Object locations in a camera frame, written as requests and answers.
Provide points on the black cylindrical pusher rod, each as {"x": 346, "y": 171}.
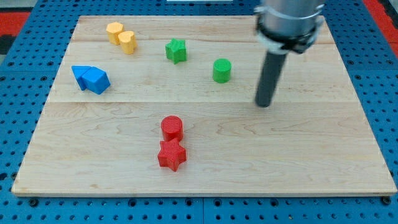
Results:
{"x": 271, "y": 70}

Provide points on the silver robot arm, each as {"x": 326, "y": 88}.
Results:
{"x": 284, "y": 26}

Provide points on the green star block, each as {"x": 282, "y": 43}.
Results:
{"x": 176, "y": 50}

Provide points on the red star block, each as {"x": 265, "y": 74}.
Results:
{"x": 171, "y": 154}

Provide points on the yellow heart block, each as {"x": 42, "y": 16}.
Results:
{"x": 127, "y": 41}

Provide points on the green cylinder block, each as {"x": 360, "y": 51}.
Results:
{"x": 221, "y": 70}

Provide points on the red cylinder block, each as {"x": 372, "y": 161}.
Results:
{"x": 172, "y": 128}

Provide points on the wooden board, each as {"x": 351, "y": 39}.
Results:
{"x": 312, "y": 141}

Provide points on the yellow hexagon block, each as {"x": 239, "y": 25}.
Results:
{"x": 113, "y": 30}

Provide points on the blue cube block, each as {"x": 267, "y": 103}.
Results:
{"x": 96, "y": 80}

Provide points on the blue triangle block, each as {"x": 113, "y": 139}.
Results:
{"x": 78, "y": 71}

